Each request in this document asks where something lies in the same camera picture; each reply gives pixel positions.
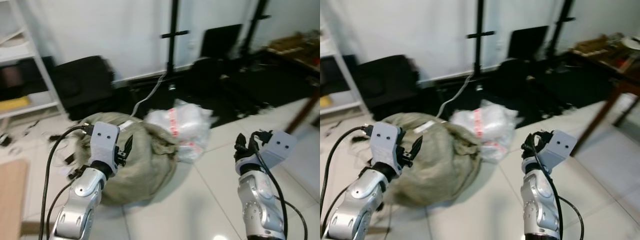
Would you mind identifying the white open shelf rack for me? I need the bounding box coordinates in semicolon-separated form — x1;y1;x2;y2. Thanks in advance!
320;10;370;117
0;0;67;122

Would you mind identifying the black slanted stand pole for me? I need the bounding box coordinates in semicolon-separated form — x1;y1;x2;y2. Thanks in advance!
239;0;274;57
546;0;577;57

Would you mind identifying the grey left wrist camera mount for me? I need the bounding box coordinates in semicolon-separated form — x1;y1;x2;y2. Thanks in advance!
88;121;121;176
369;121;405;177

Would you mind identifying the black stand pole with crossbar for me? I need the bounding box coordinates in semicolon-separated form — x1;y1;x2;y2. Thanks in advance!
466;0;497;77
160;0;190;77

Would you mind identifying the white plastic bag red print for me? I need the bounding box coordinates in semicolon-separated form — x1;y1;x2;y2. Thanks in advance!
450;99;523;164
144;99;219;164

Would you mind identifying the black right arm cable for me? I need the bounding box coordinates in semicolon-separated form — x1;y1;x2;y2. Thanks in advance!
534;132;585;240
252;132;309;240

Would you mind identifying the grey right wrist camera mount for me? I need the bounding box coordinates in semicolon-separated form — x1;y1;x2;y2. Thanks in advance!
235;130;297;176
521;130;578;175

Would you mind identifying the light wooden board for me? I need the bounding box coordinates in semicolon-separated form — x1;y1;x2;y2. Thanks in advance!
0;158;30;240

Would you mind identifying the olive burlap sack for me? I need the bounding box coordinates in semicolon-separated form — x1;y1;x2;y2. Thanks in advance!
379;112;483;207
74;112;180;206

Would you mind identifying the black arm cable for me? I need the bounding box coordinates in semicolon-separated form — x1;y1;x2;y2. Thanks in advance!
252;132;309;240
320;126;373;240
534;132;585;240
38;125;94;240

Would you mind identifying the white plate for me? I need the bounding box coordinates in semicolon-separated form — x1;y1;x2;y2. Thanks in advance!
620;35;640;51

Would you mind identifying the white floor cable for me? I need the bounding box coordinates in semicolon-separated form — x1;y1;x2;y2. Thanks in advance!
130;71;169;119
436;72;475;120

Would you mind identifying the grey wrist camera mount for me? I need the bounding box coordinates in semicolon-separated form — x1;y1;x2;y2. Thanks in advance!
88;121;121;176
369;121;405;177
521;130;578;175
235;130;297;176

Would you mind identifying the black hard case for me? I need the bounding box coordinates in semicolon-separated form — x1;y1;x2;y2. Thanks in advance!
354;55;422;121
51;55;119;122

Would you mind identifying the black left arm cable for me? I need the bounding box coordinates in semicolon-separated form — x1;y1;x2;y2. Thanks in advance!
38;125;94;240
320;126;373;240

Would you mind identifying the black floor mat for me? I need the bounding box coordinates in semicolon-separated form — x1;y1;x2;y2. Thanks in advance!
114;49;321;128
421;49;623;128

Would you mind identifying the dark wooden table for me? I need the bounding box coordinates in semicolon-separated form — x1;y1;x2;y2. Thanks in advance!
264;30;321;135
570;32;640;157

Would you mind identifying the black flat panel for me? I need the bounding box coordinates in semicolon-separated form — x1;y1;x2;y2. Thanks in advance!
507;25;550;62
199;23;244;62

